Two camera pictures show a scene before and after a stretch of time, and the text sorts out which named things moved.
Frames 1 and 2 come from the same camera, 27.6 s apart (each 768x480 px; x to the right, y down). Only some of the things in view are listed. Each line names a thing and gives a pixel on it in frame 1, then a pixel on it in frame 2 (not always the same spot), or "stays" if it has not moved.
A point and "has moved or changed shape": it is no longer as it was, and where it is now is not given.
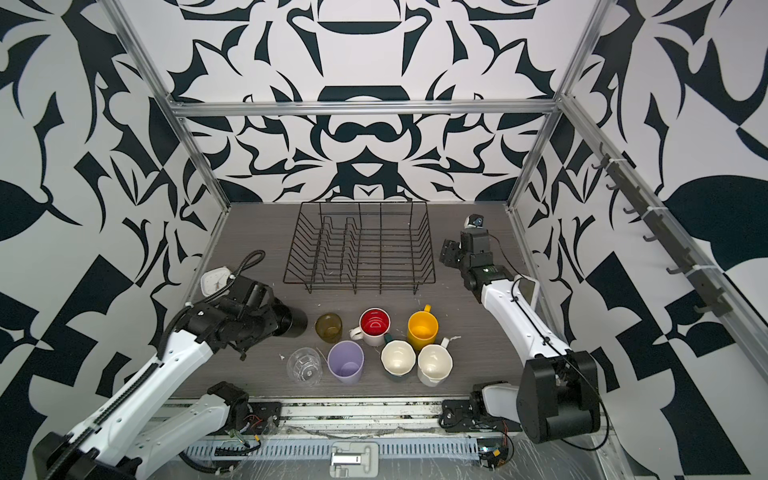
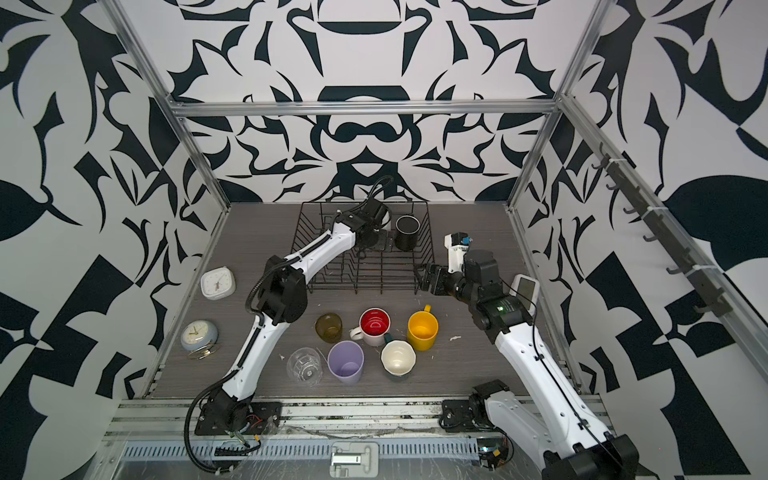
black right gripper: [451, 251] -> [435, 270]
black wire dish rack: [362, 244] stays
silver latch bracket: [354, 459] stays
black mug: [291, 321] has moved or changed shape
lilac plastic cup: [345, 359] stays
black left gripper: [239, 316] -> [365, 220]
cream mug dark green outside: [397, 357] stays
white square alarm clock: [214, 279] stays
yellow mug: [422, 327] stays
